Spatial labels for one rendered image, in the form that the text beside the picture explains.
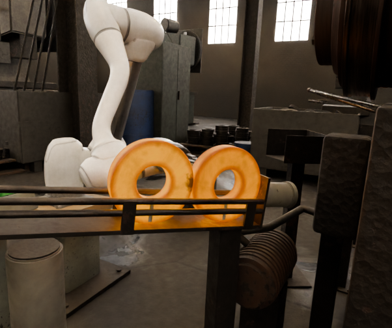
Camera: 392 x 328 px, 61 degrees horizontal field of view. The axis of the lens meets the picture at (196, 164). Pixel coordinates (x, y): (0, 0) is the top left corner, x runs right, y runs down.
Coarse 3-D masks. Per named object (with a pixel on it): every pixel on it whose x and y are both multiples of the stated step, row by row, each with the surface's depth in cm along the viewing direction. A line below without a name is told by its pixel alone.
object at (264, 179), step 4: (260, 176) 69; (264, 176) 68; (260, 180) 69; (264, 180) 68; (268, 180) 67; (260, 184) 69; (264, 184) 68; (268, 184) 67; (260, 188) 69; (264, 188) 68; (268, 188) 67; (260, 192) 69; (264, 192) 68; (260, 196) 69; (264, 196) 68; (264, 200) 68; (260, 204) 69; (264, 204) 68; (264, 208) 68; (264, 212) 68; (256, 216) 70; (260, 216) 68; (256, 220) 70; (260, 220) 68; (260, 224) 68
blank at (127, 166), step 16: (128, 144) 58; (144, 144) 56; (160, 144) 58; (128, 160) 56; (144, 160) 57; (160, 160) 58; (176, 160) 60; (112, 176) 55; (128, 176) 56; (176, 176) 60; (192, 176) 62; (112, 192) 56; (128, 192) 57; (160, 192) 62; (176, 192) 61; (144, 208) 59; (160, 208) 60; (176, 208) 62
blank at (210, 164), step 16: (224, 144) 66; (208, 160) 62; (224, 160) 64; (240, 160) 65; (208, 176) 63; (240, 176) 67; (256, 176) 68; (192, 192) 63; (208, 192) 64; (240, 192) 67; (256, 192) 69
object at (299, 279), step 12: (276, 132) 166; (288, 132) 166; (300, 132) 167; (312, 132) 161; (276, 144) 167; (288, 144) 141; (300, 144) 141; (312, 144) 142; (276, 156) 162; (288, 156) 142; (300, 156) 142; (312, 156) 143; (288, 168) 155; (300, 168) 152; (288, 180) 155; (300, 180) 153; (300, 192) 154; (288, 228) 158; (300, 276) 166
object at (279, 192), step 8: (272, 184) 71; (280, 184) 72; (288, 184) 73; (272, 192) 70; (280, 192) 70; (288, 192) 72; (296, 192) 72; (272, 200) 70; (280, 200) 71; (288, 200) 72; (296, 200) 72
